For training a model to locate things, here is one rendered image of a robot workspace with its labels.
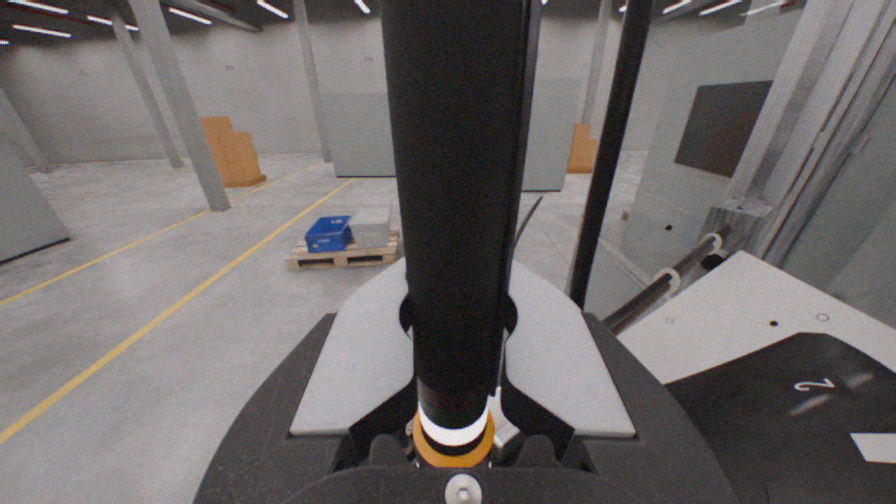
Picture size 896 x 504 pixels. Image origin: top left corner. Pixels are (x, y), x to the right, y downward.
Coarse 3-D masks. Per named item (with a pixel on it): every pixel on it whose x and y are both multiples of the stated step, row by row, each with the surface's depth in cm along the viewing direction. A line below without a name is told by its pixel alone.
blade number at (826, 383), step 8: (808, 376) 15; (816, 376) 15; (824, 376) 15; (832, 376) 15; (784, 384) 16; (792, 384) 16; (800, 384) 15; (808, 384) 15; (816, 384) 15; (824, 384) 14; (832, 384) 14; (840, 384) 14; (792, 392) 15; (800, 392) 15; (808, 392) 15; (816, 392) 14; (824, 392) 14; (832, 392) 14; (840, 392) 14
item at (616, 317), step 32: (640, 0) 9; (640, 32) 10; (640, 64) 10; (608, 128) 12; (608, 160) 12; (608, 192) 13; (576, 256) 15; (576, 288) 16; (672, 288) 29; (608, 320) 22
